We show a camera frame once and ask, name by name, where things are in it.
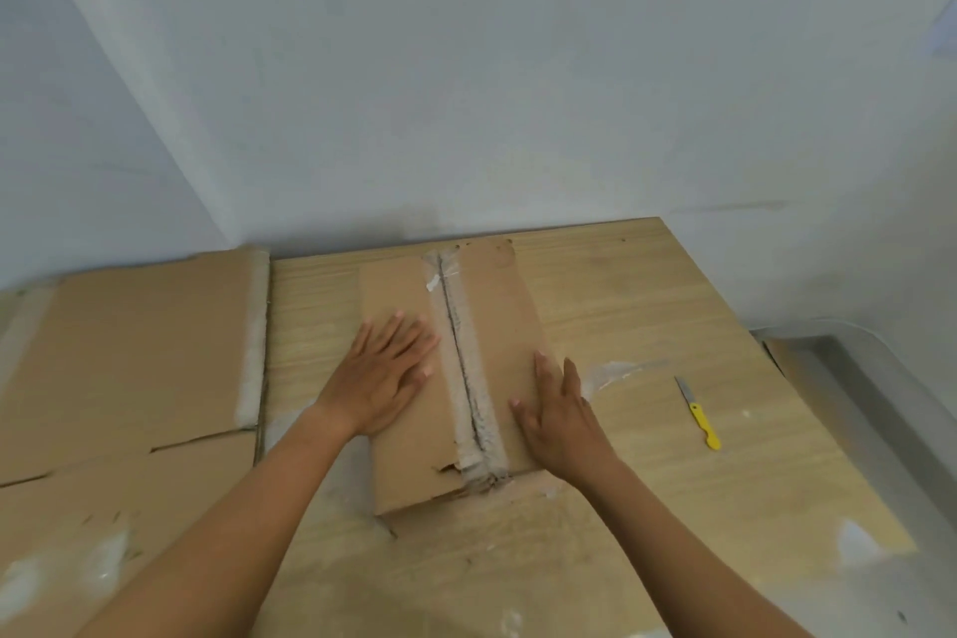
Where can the light wooden table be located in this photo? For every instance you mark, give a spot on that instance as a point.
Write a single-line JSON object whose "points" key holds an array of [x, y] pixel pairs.
{"points": [[635, 286]]}

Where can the person's left forearm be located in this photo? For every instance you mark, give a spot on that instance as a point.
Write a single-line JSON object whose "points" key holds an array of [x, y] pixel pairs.
{"points": [[224, 533]]}

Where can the yellow utility knife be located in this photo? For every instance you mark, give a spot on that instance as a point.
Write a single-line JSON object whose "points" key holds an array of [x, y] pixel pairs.
{"points": [[703, 424]]}

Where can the person's right forearm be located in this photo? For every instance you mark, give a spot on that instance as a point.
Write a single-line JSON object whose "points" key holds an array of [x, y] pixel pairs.
{"points": [[688, 563]]}

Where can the person's right hand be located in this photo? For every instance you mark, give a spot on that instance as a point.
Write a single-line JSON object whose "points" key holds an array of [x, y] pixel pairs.
{"points": [[568, 436]]}

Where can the person's left hand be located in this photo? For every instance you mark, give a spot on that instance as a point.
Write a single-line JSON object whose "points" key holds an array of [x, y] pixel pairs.
{"points": [[381, 376]]}

